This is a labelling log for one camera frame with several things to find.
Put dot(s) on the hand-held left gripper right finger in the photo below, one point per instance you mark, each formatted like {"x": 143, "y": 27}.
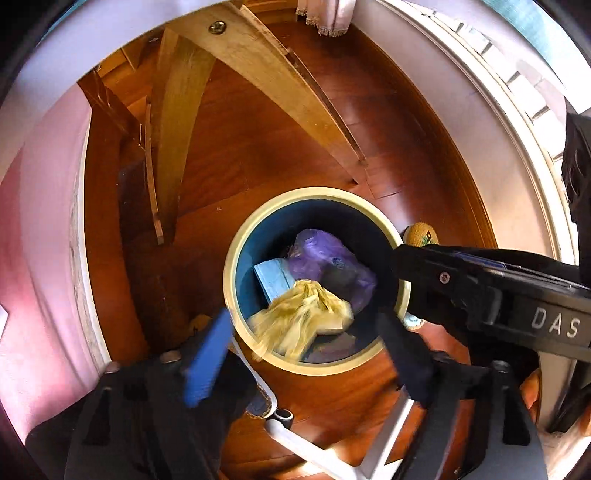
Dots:
{"x": 406, "y": 364}

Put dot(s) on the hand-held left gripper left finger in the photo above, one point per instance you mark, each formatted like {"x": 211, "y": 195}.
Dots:
{"x": 207, "y": 364}

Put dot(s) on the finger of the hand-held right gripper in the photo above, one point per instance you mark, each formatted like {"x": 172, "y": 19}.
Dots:
{"x": 434, "y": 290}
{"x": 508, "y": 263}

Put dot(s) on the yellow plastic wrapper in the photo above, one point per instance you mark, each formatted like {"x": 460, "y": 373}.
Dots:
{"x": 300, "y": 318}

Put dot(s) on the light blue face mask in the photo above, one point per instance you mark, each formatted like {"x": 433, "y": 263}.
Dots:
{"x": 272, "y": 279}

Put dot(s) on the purple plastic bag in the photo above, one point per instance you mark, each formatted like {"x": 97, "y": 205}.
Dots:
{"x": 323, "y": 258}

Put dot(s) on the blue bin with cream rim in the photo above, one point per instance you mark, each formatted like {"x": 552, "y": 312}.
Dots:
{"x": 258, "y": 240}

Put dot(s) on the person's right hand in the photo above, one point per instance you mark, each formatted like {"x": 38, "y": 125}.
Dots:
{"x": 531, "y": 390}

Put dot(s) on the person's left leg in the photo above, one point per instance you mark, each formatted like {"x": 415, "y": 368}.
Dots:
{"x": 235, "y": 383}

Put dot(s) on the person's left slipper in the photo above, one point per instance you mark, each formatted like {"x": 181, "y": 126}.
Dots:
{"x": 261, "y": 401}

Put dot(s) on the dark mesh cloth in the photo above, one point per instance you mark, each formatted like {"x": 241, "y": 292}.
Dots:
{"x": 577, "y": 161}

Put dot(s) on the table with patterned cloth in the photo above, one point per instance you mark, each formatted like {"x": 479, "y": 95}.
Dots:
{"x": 461, "y": 92}

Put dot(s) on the pink upholstered chair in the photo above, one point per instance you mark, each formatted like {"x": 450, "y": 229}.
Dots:
{"x": 37, "y": 277}

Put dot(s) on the white sheer curtain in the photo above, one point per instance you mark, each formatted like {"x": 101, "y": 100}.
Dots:
{"x": 328, "y": 14}

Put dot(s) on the white stool frame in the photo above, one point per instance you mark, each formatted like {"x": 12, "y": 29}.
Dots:
{"x": 300, "y": 445}

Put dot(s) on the wooden table frame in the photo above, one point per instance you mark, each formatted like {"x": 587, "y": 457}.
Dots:
{"x": 258, "y": 69}

